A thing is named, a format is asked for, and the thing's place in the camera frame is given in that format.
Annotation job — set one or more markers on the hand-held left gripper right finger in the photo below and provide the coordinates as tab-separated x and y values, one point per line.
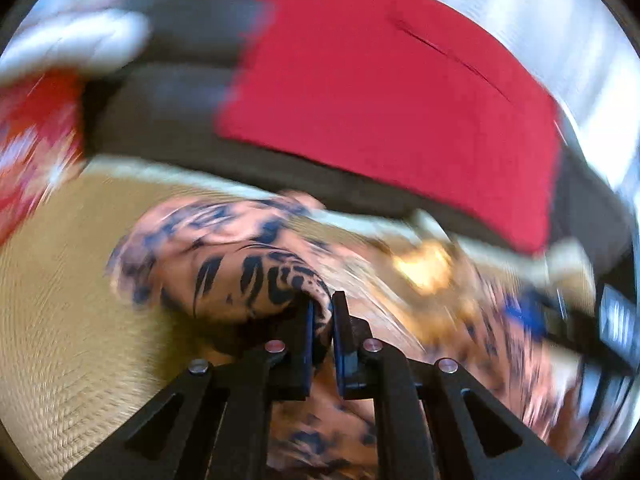
340	355

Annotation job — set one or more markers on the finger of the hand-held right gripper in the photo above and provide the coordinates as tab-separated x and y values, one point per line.
525	312

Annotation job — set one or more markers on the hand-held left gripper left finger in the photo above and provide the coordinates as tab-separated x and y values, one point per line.
307	345

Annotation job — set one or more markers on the orange floral garment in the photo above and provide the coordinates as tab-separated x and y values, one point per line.
225	240

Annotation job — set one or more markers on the woven straw mat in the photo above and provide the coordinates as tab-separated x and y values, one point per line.
75	310

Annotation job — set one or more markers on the cream mattress edge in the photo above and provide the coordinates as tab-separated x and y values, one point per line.
150	167

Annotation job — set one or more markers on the red cloth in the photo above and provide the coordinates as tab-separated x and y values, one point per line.
375	85

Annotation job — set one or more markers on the white ribbed headboard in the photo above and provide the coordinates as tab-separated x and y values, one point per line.
550	25

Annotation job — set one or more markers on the red printed packet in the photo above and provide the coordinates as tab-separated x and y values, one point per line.
30	160

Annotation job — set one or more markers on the white cloth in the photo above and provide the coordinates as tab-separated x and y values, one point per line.
85	45

